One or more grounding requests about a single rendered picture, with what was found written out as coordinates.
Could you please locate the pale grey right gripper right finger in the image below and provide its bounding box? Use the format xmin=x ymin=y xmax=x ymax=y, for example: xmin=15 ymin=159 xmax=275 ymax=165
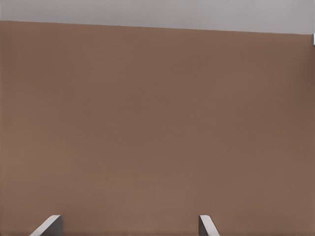
xmin=198 ymin=214 xmax=220 ymax=236

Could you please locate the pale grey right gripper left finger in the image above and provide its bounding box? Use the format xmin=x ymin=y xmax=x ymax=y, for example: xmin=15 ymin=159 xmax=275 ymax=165
xmin=30 ymin=214 xmax=63 ymax=236

